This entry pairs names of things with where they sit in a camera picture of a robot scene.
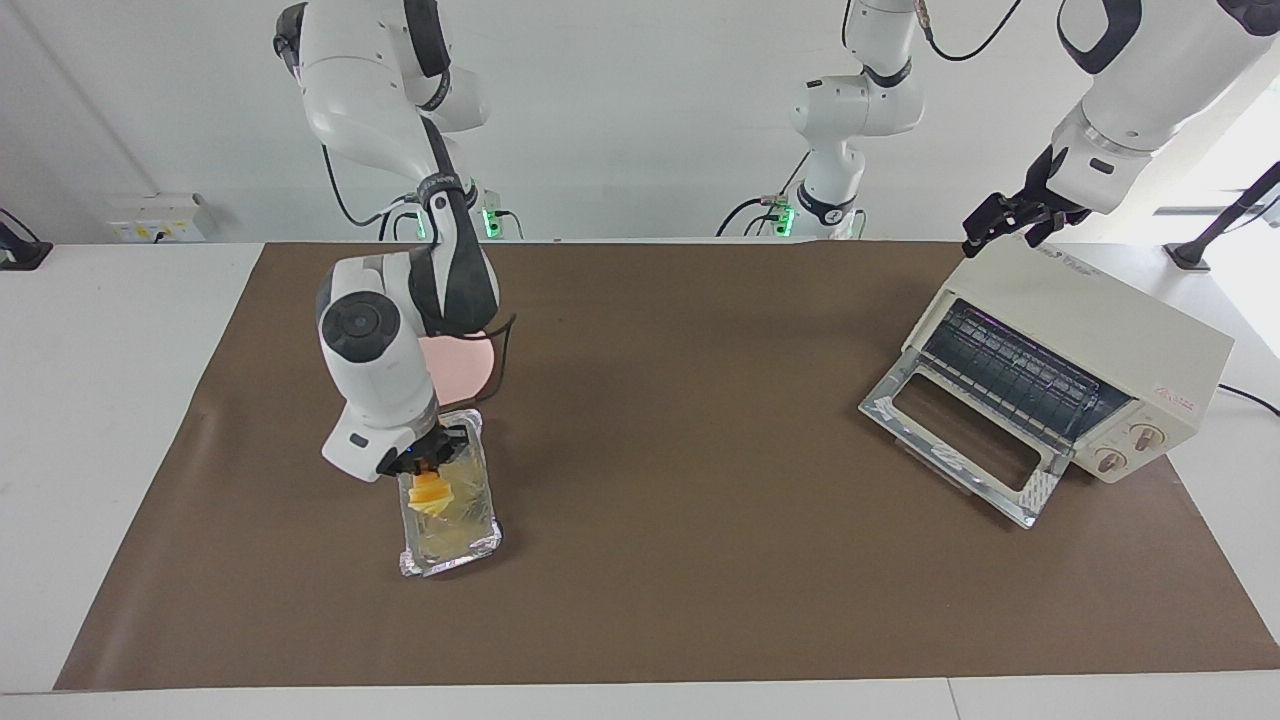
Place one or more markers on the glass oven door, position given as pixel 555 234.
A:
pixel 1040 490

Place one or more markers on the cream toaster oven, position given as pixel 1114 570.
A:
pixel 1100 320

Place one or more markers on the pink round plate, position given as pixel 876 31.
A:
pixel 460 370

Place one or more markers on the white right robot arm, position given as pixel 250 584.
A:
pixel 385 380

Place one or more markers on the cream oven knob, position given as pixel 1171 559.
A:
pixel 1146 437
pixel 1110 460

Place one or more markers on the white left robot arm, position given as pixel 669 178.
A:
pixel 1150 90

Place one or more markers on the sliced golden bread loaf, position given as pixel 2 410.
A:
pixel 432 495

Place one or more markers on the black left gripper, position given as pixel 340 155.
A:
pixel 1030 210

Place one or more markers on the brown table mat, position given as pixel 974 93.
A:
pixel 700 560

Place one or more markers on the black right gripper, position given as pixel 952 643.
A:
pixel 425 450

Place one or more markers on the aluminium foil tray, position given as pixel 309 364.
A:
pixel 470 530

